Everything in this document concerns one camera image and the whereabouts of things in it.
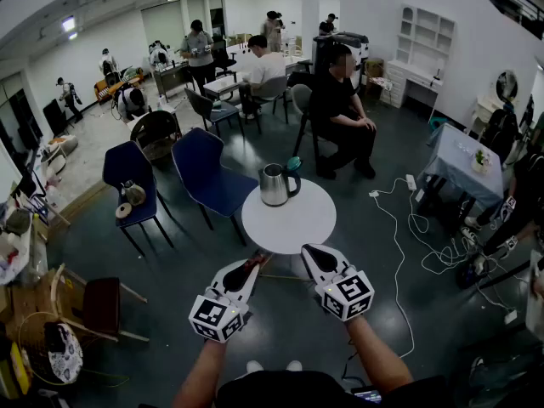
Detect table with pale blue cloth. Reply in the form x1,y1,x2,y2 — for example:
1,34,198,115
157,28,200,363
418,122,507,229

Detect white rectangular table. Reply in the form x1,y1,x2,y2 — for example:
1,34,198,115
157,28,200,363
202,71,252,101

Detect floral fabric cushion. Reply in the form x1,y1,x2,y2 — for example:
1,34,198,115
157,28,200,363
44,321,84,385

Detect small white flower pot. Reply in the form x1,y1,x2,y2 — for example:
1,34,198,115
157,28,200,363
470,149,493,174

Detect stainless steel electric kettle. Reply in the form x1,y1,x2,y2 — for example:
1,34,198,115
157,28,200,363
258,156,303,208

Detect cluttered white table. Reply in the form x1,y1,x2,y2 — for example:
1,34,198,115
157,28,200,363
0,197,48,288

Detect round mirror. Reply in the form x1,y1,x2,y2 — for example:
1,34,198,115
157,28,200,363
496,69,519,101

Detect grey metal desk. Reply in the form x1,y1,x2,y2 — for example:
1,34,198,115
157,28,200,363
152,59,196,101

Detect orange sofa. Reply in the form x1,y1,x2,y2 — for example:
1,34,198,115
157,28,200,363
93,66,145,105

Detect black office chair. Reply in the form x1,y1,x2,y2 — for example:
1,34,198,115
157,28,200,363
211,38,238,78

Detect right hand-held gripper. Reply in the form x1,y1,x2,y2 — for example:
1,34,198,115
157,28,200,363
301,243,376,323

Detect person's left forearm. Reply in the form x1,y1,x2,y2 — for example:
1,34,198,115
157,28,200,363
171,338,229,408

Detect black and white machine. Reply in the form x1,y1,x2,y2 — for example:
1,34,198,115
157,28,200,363
312,31,370,97

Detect small white square table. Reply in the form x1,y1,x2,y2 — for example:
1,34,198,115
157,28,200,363
127,102,179,131

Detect beige floor cushion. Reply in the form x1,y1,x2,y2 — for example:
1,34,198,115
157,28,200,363
46,133,80,173

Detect round white side table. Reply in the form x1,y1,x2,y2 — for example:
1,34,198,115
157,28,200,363
241,178,337,257

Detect long white cable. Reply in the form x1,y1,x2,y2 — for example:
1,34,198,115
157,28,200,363
369,176,430,359

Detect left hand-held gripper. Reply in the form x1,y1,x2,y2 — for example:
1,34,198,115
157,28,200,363
188,259,262,344

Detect small lit screen device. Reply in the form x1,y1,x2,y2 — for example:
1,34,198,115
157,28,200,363
351,387,383,405

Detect black cable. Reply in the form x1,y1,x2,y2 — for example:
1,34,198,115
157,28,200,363
342,337,366,388

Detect grey chair black legs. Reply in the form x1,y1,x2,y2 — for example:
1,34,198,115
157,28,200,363
291,82,337,173
244,74,292,135

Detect small brass kettle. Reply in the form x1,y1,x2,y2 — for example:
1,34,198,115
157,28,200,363
120,179,148,207

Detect black flat panel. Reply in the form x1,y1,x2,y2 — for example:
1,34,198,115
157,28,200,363
42,99,69,138

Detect white vanity table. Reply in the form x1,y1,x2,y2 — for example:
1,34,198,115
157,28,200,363
469,94,507,135

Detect coiled white cable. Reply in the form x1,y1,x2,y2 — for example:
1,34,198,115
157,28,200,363
406,212,484,276

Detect wooden chair brown seat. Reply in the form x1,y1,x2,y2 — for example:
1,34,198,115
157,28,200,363
50,263,150,343

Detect dark brown snack wrapper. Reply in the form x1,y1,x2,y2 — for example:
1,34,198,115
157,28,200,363
244,249,273,272

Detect brown cardboard box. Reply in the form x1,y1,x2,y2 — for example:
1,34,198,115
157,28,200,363
365,57,385,80

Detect dark blue padded chair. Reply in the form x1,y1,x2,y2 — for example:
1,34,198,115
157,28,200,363
184,87,247,139

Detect person's right forearm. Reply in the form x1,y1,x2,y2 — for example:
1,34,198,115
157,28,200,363
346,314,414,394

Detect white shelf cabinet desk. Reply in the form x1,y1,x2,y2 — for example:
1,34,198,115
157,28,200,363
384,3,456,110

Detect person's black shirt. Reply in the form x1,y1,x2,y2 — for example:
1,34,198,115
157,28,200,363
216,370,451,408

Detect long white table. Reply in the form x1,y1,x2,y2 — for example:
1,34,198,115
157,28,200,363
224,40,311,71

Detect dark round wicker chair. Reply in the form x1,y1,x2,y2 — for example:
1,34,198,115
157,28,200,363
129,109,183,163

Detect blue plastic chair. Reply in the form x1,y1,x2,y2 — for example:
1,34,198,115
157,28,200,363
171,127,260,248
101,140,175,258

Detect floral cushion stool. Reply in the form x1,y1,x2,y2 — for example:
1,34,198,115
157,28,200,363
368,76,394,105

